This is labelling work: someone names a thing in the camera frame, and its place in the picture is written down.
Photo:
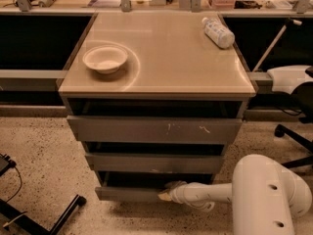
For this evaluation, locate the black device with cable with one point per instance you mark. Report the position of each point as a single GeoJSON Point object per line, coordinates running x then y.
{"type": "Point", "coordinates": [7, 163]}

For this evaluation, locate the clear plastic water bottle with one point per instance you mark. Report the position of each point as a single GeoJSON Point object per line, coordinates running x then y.
{"type": "Point", "coordinates": [222, 36]}

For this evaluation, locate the grey drawer cabinet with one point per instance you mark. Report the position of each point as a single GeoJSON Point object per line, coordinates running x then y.
{"type": "Point", "coordinates": [173, 70]}

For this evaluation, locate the black metal stand frame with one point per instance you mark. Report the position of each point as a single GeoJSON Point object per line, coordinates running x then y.
{"type": "Point", "coordinates": [34, 225]}

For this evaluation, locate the black gadgets on desk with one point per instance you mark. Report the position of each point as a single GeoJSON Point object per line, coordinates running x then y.
{"type": "Point", "coordinates": [247, 4]}

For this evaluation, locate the grey bottom drawer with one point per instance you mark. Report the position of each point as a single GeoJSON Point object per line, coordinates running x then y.
{"type": "Point", "coordinates": [139, 186]}

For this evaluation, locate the grey top drawer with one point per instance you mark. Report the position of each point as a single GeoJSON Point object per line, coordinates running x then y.
{"type": "Point", "coordinates": [164, 130]}

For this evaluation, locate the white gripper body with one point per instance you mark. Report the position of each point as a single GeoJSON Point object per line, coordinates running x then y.
{"type": "Point", "coordinates": [179, 194]}

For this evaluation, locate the grey drawer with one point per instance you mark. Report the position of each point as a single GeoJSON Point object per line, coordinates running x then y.
{"type": "Point", "coordinates": [139, 186]}
{"type": "Point", "coordinates": [164, 130]}
{"type": "Point", "coordinates": [154, 163]}

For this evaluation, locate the white stick with tip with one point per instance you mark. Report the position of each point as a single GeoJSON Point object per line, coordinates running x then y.
{"type": "Point", "coordinates": [288, 22]}

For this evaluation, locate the black office chair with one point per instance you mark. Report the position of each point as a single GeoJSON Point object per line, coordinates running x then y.
{"type": "Point", "coordinates": [297, 82]}

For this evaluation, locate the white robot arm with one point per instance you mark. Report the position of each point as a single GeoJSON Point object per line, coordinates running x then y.
{"type": "Point", "coordinates": [265, 196]}

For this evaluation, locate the grey middle drawer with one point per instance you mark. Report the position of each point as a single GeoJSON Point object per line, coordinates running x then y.
{"type": "Point", "coordinates": [154, 163]}

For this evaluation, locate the white paper bowl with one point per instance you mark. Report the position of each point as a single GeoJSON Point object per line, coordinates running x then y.
{"type": "Point", "coordinates": [105, 59]}

